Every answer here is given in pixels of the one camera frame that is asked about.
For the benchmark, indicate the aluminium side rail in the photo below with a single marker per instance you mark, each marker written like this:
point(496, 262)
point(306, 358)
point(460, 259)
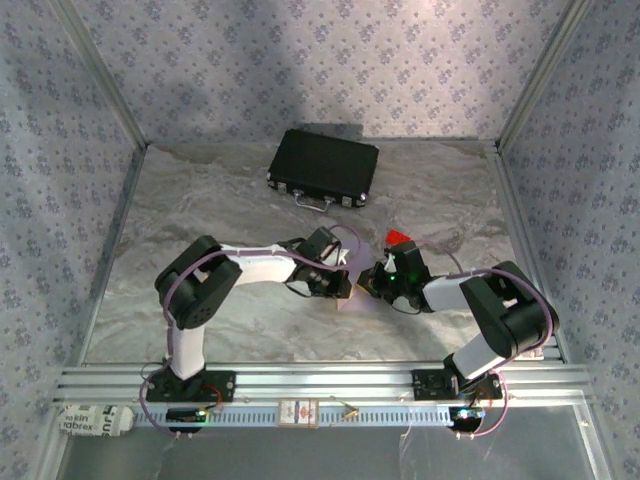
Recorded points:
point(122, 220)
point(517, 235)

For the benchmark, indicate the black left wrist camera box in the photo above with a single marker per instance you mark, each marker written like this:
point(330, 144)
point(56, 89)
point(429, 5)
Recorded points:
point(320, 242)

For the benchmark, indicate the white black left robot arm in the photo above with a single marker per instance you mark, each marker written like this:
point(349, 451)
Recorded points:
point(187, 345)

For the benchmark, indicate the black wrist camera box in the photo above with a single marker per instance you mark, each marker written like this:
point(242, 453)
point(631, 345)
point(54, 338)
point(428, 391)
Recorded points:
point(320, 242)
point(407, 260)

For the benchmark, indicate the small brass clip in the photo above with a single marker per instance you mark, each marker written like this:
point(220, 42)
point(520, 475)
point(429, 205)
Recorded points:
point(351, 413)

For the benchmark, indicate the light purple paper sheet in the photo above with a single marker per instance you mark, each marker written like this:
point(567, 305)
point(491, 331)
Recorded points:
point(357, 302)

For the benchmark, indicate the small red plastic block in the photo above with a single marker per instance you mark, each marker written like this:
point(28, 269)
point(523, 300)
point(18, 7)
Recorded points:
point(397, 236)

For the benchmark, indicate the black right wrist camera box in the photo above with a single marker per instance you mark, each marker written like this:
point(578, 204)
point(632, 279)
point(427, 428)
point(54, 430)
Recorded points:
point(407, 260)

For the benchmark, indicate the aluminium frame post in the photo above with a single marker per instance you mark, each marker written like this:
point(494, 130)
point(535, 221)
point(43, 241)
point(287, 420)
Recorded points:
point(542, 75)

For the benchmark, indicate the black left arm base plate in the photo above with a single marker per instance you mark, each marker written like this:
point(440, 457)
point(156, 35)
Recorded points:
point(220, 387)

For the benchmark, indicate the grey metal sheet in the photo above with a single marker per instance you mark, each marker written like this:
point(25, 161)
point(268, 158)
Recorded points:
point(300, 455)

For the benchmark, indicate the white roll with black print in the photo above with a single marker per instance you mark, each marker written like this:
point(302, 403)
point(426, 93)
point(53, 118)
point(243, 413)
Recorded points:
point(90, 420)

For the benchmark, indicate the small printed card box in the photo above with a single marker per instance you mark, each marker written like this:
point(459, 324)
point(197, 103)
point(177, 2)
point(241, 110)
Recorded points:
point(298, 413)

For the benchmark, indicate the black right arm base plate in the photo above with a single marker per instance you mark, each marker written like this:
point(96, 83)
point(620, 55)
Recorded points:
point(425, 385)

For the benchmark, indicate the aluminium mounting rail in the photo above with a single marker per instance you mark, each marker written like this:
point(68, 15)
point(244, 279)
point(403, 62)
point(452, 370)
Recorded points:
point(325, 380)

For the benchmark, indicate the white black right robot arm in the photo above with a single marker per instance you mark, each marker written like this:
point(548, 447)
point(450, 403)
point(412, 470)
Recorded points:
point(475, 355)

